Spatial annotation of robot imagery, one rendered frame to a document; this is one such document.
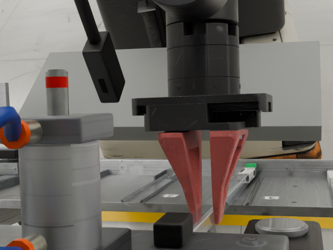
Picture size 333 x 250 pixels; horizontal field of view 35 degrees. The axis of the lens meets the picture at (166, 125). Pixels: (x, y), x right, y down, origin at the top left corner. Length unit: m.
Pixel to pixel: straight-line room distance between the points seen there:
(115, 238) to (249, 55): 0.96
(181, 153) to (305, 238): 0.17
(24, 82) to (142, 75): 1.21
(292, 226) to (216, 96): 0.16
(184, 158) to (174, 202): 0.16
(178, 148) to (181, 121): 0.02
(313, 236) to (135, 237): 0.09
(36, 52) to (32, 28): 0.21
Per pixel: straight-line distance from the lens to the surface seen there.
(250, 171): 0.66
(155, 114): 0.40
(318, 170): 0.72
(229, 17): 0.41
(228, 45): 0.40
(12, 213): 0.72
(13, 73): 2.34
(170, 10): 0.35
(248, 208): 0.54
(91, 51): 0.34
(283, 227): 0.25
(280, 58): 1.09
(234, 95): 0.38
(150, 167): 0.75
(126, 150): 1.49
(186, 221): 0.18
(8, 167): 0.74
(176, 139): 0.39
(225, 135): 0.38
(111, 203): 0.57
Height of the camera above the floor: 1.29
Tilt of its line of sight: 44 degrees down
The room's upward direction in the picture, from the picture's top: 15 degrees counter-clockwise
